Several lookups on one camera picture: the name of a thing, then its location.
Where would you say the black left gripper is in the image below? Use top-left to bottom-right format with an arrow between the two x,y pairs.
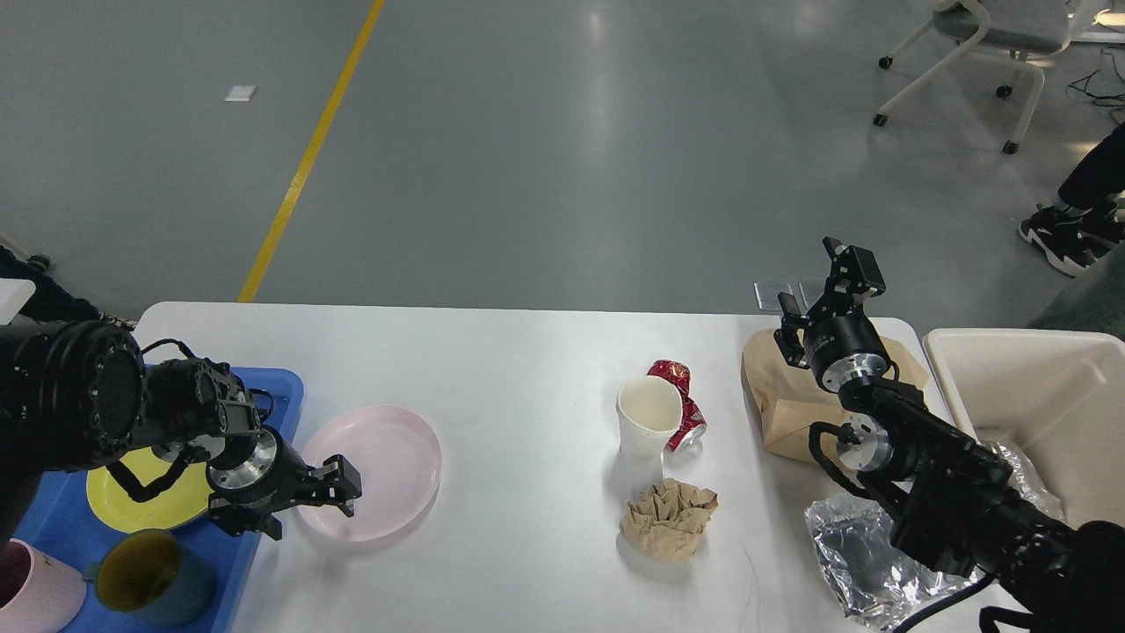
206,426 -> 363,541

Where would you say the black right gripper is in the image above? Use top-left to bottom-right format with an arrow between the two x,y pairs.
773,236 -> 889,394

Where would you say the pink plate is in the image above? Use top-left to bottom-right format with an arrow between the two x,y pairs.
298,404 -> 442,543

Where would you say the dark teal mug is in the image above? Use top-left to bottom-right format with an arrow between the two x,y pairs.
82,528 -> 218,629

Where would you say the white paper cup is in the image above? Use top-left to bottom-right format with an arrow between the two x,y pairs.
617,376 -> 683,458

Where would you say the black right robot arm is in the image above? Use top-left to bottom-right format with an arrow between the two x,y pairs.
773,237 -> 1124,632

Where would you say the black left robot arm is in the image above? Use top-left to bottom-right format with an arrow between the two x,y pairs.
1,322 -> 363,541

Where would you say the brown paper bag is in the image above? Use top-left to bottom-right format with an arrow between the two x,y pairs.
743,327 -> 932,465

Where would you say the yellow plate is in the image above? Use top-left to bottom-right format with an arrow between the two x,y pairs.
87,463 -> 212,534

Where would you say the crushed red soda can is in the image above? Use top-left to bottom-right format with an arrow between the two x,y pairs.
647,358 -> 708,453

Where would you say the blue plastic tray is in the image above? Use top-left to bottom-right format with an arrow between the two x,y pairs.
14,367 -> 304,632

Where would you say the beige plastic bin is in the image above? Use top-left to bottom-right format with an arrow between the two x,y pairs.
923,328 -> 1124,528

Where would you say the person in black trousers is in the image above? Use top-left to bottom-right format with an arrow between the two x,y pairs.
1018,124 -> 1124,278

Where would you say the foil piece in bin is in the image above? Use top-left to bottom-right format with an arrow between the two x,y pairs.
982,438 -> 1065,521

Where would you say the crumpled brown paper napkin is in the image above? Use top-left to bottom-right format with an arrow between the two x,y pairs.
619,478 -> 719,562

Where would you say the pink mug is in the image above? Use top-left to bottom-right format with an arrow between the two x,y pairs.
1,539 -> 87,632

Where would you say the crumpled aluminium foil sheet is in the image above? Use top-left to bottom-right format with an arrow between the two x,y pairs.
804,492 -> 984,632

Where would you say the seated person leg left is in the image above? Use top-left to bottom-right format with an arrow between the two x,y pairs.
1,247 -> 102,322

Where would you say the white office chair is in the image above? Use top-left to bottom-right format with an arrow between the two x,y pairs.
872,1 -> 1071,155

